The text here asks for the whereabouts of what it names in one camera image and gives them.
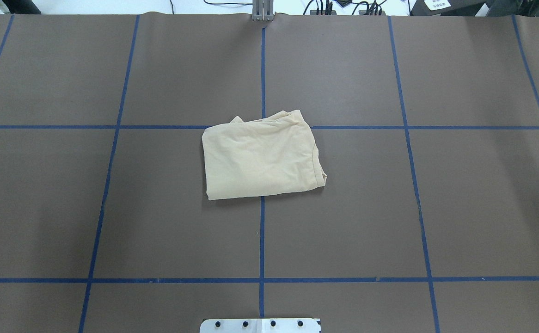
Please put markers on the cream long-sleeve printed shirt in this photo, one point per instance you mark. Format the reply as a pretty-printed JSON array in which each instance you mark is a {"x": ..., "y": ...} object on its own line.
[{"x": 265, "y": 157}]

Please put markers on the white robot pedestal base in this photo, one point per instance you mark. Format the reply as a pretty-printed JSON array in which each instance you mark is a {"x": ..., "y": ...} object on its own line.
[{"x": 261, "y": 325}]

